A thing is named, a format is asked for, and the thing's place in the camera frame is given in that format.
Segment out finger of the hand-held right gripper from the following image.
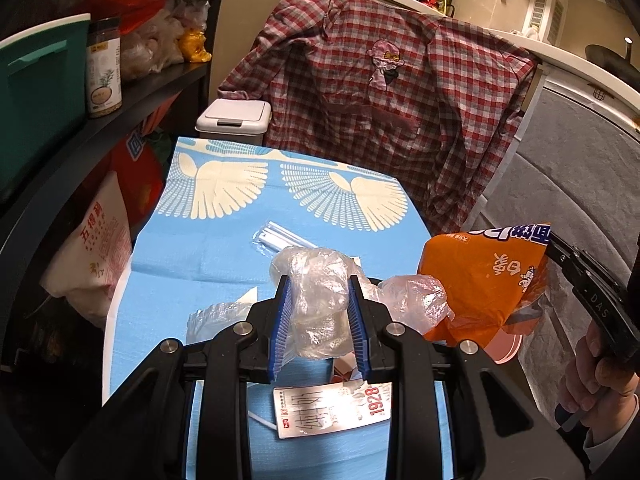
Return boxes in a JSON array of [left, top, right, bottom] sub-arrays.
[[545, 234, 608, 286]]

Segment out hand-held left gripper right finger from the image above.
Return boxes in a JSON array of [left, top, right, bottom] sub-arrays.
[[348, 275, 586, 480]]

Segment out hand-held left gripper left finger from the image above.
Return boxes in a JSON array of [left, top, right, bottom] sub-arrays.
[[56, 275, 301, 480]]

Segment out clear plastic bag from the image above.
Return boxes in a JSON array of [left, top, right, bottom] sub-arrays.
[[360, 274, 456, 342], [270, 246, 362, 361]]

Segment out orange snack bag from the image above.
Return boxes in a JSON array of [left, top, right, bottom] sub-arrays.
[[417, 222, 553, 348]]

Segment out pink plastic bucket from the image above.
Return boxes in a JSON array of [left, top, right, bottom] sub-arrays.
[[487, 332, 524, 366]]

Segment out white lidded trash bin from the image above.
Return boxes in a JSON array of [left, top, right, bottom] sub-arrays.
[[195, 98, 274, 150]]

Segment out person's right hand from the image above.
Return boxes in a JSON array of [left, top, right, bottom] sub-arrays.
[[559, 317, 640, 441]]

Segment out white plastic bag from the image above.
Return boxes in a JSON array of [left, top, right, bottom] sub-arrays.
[[186, 300, 261, 346]]

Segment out flattened white milk carton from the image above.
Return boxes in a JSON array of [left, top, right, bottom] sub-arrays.
[[272, 379, 394, 440]]

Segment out grey padded panel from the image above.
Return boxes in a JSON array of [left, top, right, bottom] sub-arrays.
[[460, 75, 640, 431]]

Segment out white drinking straw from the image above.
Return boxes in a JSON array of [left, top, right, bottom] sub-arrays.
[[247, 412, 279, 432]]

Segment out white straw packet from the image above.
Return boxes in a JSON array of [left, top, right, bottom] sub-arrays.
[[252, 219, 319, 254]]

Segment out blue wing print tablecloth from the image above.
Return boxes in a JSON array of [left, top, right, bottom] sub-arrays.
[[102, 136, 446, 480]]

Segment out black wok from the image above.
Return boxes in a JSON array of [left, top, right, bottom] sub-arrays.
[[585, 37, 640, 84]]

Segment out white flour bag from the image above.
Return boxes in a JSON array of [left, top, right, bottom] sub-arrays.
[[40, 170, 134, 329]]

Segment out red printed package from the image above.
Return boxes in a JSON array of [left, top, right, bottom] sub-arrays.
[[112, 127, 167, 233]]

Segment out red plaid shirt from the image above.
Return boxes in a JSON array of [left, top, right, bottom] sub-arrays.
[[217, 0, 543, 235]]

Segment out black shelf rack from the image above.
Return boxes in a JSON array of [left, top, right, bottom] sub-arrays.
[[0, 0, 232, 480]]

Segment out yellow bag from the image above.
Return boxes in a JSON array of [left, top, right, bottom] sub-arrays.
[[179, 27, 214, 64]]

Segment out dark lidded grain jar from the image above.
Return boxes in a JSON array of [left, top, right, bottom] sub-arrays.
[[86, 16, 124, 120]]

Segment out clear bags of food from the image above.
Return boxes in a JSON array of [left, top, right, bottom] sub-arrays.
[[120, 0, 211, 82]]

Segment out teal storage box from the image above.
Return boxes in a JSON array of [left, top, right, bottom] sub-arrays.
[[0, 12, 93, 202]]

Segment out red plastic bag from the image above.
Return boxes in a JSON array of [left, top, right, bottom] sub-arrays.
[[85, 0, 179, 36]]

